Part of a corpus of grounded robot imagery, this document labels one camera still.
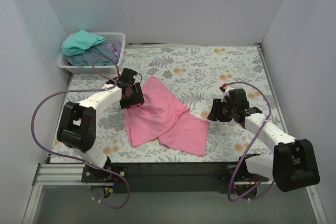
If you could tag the aluminium frame rail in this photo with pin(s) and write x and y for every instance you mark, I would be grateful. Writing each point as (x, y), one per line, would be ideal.
(51, 175)

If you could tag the teal t shirt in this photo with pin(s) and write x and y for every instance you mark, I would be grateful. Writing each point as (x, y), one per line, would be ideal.
(79, 42)

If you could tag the white plastic laundry basket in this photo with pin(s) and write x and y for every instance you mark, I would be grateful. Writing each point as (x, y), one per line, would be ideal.
(111, 38)

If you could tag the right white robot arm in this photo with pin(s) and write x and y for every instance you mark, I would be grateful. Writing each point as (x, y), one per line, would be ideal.
(293, 163)

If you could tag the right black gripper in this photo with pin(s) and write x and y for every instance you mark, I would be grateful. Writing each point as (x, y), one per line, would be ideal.
(218, 112)

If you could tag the lavender t shirt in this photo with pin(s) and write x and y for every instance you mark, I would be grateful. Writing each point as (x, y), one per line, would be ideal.
(115, 50)

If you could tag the grey-blue t shirt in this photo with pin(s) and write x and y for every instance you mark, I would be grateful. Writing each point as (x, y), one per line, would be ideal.
(85, 59)

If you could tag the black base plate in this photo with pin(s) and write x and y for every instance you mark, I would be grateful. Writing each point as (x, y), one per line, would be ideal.
(176, 177)

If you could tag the pink t shirt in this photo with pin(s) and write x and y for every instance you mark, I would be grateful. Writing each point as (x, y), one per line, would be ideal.
(164, 117)

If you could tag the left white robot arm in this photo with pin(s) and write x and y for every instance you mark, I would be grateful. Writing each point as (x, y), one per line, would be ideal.
(78, 123)

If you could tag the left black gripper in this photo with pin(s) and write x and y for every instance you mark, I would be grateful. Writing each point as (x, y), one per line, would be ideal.
(134, 99)

